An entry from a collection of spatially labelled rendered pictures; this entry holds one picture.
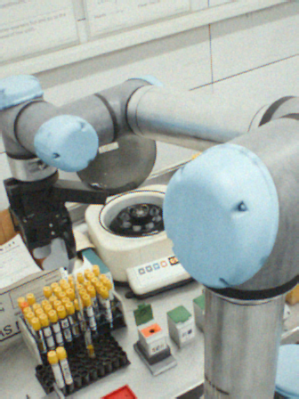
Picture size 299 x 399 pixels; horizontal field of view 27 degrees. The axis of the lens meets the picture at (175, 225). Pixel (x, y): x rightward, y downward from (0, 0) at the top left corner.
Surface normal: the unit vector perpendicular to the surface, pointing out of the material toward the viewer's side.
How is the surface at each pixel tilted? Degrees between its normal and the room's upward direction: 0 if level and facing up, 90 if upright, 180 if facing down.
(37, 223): 90
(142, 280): 25
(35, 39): 93
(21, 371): 0
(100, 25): 93
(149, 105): 46
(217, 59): 90
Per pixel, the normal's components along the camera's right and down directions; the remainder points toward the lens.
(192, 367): -0.08, -0.81
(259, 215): 0.48, -0.05
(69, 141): 0.64, 0.40
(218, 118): -0.71, -0.23
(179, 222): -0.76, 0.31
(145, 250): 0.39, 0.51
